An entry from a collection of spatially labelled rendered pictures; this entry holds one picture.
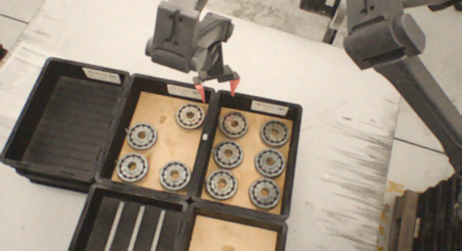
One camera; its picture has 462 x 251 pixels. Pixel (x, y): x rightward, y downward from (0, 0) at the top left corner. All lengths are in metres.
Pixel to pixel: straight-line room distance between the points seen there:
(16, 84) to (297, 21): 1.79
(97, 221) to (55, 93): 0.50
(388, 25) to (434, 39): 2.37
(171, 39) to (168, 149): 0.65
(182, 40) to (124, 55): 1.00
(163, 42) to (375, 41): 0.37
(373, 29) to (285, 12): 2.16
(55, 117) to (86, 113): 0.11
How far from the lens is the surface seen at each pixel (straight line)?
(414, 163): 2.50
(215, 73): 1.20
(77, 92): 1.53
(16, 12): 3.03
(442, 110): 0.81
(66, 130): 1.46
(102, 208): 1.34
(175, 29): 0.76
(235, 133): 1.34
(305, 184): 1.49
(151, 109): 1.43
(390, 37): 0.67
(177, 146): 1.36
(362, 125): 1.65
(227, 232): 1.27
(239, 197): 1.30
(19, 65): 1.83
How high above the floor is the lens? 2.09
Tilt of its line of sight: 65 degrees down
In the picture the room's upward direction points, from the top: 6 degrees clockwise
